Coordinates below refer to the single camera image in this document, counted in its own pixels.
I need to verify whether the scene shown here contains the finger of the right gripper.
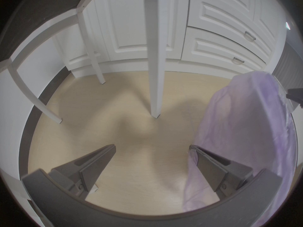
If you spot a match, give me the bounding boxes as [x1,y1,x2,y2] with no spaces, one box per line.
[286,88,303,108]

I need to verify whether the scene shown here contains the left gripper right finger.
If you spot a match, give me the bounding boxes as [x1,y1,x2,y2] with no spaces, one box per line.
[189,144,254,200]

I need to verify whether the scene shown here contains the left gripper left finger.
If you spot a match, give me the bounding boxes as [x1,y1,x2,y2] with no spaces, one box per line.
[51,144,116,200]

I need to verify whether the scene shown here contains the purple plastic bag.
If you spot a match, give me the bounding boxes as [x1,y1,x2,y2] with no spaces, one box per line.
[182,70,297,212]

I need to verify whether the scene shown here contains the white trash bin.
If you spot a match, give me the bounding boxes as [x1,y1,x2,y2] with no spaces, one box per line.
[196,73,296,198]

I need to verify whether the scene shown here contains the grey curtain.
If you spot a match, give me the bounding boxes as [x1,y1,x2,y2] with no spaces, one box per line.
[272,42,303,89]

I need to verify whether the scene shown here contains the white wardrobe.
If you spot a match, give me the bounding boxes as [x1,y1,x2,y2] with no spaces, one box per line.
[51,0,288,79]

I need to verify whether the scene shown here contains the grey and white chair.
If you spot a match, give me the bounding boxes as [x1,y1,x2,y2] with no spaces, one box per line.
[0,0,166,194]

